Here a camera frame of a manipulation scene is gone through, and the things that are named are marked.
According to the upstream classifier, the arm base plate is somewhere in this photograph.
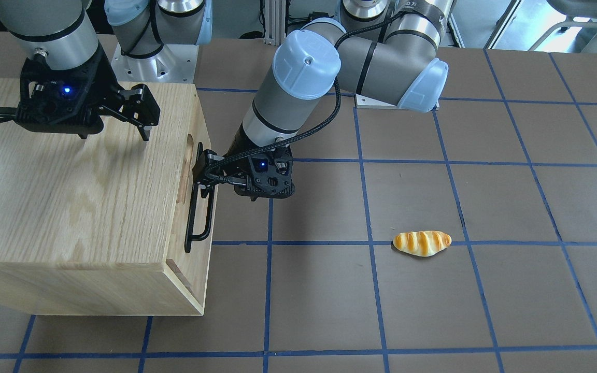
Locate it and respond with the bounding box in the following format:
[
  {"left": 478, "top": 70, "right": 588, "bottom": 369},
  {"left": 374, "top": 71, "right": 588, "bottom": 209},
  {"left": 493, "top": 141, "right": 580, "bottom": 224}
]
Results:
[
  {"left": 111, "top": 45, "right": 200, "bottom": 83},
  {"left": 355, "top": 94, "right": 440, "bottom": 112}
]

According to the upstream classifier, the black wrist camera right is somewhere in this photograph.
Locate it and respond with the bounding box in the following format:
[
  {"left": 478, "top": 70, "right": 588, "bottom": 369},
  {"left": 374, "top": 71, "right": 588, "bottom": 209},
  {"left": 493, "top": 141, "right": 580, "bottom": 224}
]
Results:
[{"left": 13, "top": 80, "right": 104, "bottom": 138}]

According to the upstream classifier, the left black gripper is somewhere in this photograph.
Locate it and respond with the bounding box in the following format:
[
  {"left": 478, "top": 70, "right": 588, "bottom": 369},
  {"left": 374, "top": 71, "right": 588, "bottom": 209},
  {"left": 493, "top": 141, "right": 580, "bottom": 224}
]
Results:
[{"left": 195, "top": 142, "right": 296, "bottom": 200}]

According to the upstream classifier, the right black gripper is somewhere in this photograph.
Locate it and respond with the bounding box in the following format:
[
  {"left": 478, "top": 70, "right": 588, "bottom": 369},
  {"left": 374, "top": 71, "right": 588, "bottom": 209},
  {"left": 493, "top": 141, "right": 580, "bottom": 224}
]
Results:
[{"left": 13, "top": 54, "right": 161, "bottom": 141}]

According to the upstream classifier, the wooden drawer cabinet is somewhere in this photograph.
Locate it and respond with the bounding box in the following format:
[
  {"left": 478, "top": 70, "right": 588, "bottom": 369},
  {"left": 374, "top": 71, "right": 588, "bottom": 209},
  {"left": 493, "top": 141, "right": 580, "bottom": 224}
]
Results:
[{"left": 0, "top": 83, "right": 211, "bottom": 316}]

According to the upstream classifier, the black braided cable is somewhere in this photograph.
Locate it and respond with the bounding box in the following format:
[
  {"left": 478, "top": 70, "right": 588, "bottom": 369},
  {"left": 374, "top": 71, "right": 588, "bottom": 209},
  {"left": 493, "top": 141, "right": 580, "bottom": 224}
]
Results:
[{"left": 216, "top": 10, "right": 408, "bottom": 182}]

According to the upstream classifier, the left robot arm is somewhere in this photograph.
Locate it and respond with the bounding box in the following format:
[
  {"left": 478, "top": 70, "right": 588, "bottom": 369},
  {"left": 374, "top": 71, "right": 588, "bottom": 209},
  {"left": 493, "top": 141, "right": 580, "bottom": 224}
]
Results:
[{"left": 193, "top": 1, "right": 454, "bottom": 200}]

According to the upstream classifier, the toy bread roll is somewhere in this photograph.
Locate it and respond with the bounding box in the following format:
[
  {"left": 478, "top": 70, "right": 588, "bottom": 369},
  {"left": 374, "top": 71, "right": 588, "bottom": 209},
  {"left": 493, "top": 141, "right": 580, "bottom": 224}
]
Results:
[{"left": 392, "top": 231, "right": 452, "bottom": 257}]

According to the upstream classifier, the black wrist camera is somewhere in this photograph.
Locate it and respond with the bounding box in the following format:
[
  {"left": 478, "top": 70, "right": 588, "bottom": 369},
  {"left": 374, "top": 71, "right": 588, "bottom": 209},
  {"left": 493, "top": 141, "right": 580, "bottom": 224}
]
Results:
[
  {"left": 13, "top": 80, "right": 104, "bottom": 138},
  {"left": 234, "top": 155, "right": 296, "bottom": 200}
]

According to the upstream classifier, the aluminium frame post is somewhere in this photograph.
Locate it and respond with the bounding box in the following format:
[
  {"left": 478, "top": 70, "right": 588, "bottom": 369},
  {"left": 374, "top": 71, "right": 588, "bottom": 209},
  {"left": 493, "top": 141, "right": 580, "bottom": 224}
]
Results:
[{"left": 262, "top": 1, "right": 288, "bottom": 47}]

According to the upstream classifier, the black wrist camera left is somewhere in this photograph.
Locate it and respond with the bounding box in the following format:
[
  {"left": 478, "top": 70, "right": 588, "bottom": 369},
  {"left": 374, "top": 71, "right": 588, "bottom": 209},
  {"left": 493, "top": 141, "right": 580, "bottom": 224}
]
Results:
[{"left": 234, "top": 155, "right": 296, "bottom": 200}]

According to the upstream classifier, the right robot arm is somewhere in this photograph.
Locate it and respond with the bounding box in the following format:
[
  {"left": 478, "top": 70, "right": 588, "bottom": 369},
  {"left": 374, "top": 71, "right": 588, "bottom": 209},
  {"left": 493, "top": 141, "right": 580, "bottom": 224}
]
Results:
[{"left": 0, "top": 1, "right": 213, "bottom": 141}]

